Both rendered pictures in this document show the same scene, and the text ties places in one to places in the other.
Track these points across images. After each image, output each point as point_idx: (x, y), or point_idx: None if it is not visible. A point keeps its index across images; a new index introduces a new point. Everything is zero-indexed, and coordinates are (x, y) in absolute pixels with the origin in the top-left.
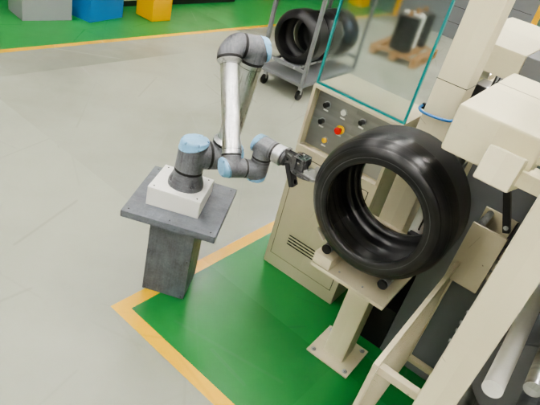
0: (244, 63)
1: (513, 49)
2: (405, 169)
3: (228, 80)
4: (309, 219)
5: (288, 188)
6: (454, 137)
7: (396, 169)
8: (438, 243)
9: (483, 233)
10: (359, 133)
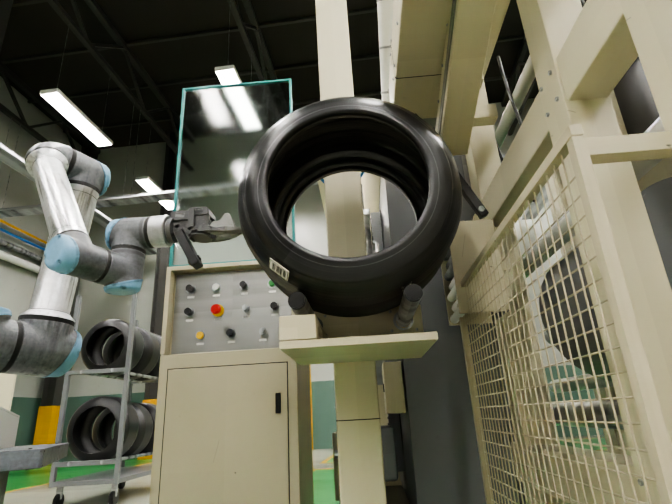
0: (71, 183)
1: None
2: (360, 103)
3: (51, 169)
4: (213, 467)
5: (162, 436)
6: None
7: (349, 107)
8: (450, 166)
9: (465, 228)
10: (245, 301)
